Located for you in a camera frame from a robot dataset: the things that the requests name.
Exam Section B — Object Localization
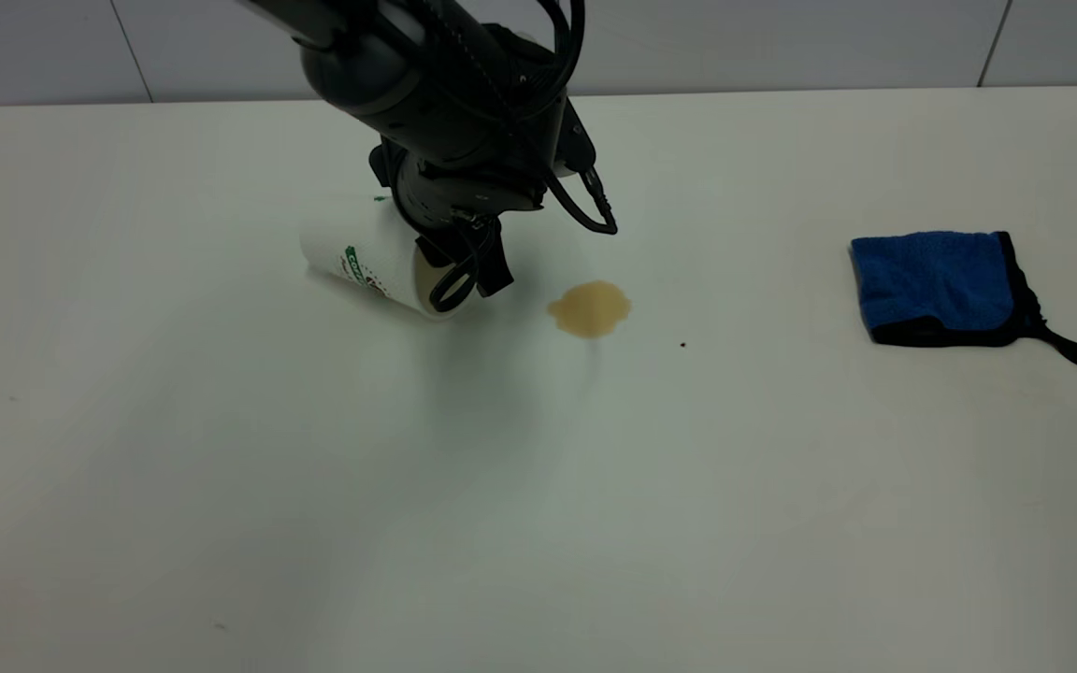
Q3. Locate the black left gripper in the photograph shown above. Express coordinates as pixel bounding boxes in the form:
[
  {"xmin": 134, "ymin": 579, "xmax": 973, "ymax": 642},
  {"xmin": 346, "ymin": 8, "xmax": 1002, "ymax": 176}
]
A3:
[{"xmin": 368, "ymin": 138, "xmax": 551, "ymax": 314}]

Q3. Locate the white paper coffee cup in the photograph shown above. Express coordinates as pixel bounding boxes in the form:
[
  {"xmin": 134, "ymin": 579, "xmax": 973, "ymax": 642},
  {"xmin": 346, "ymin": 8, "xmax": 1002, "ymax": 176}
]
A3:
[{"xmin": 299, "ymin": 194, "xmax": 467, "ymax": 321}]

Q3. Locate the blue microfibre cloth black trim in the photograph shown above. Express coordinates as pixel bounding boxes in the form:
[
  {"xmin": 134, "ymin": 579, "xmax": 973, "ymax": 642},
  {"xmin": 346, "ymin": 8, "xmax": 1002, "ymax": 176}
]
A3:
[{"xmin": 850, "ymin": 230, "xmax": 1077, "ymax": 367}]

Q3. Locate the tan coffee spill puddle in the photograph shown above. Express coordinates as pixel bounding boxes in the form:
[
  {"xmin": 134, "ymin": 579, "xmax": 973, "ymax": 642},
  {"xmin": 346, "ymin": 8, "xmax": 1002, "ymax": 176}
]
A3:
[{"xmin": 546, "ymin": 280, "xmax": 633, "ymax": 339}]

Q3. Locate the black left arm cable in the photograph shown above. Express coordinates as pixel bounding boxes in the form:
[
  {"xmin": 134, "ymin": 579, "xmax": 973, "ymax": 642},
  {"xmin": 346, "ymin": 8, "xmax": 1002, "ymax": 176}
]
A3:
[{"xmin": 538, "ymin": 0, "xmax": 619, "ymax": 236}]

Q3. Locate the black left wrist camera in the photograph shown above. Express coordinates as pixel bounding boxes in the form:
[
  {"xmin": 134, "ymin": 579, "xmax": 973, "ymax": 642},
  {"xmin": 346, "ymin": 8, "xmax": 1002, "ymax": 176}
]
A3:
[{"xmin": 501, "ymin": 28, "xmax": 597, "ymax": 179}]

